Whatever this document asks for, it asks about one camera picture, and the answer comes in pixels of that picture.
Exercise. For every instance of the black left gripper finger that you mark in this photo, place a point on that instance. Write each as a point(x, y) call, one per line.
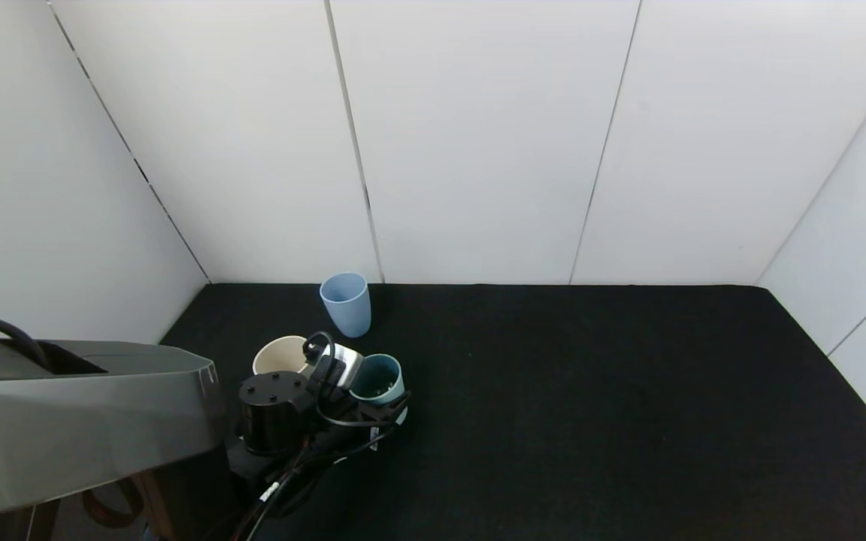
point(384, 413)

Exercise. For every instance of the beige plastic cup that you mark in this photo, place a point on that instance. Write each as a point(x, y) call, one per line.
point(279, 357)

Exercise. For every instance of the teal plastic cup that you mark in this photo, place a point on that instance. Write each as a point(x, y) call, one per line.
point(380, 372)

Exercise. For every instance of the light blue plastic cup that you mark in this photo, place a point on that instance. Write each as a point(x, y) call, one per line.
point(348, 312)

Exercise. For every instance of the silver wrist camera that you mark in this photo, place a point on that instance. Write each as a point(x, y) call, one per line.
point(346, 361)

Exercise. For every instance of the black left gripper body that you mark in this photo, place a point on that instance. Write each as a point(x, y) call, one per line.
point(386, 412)

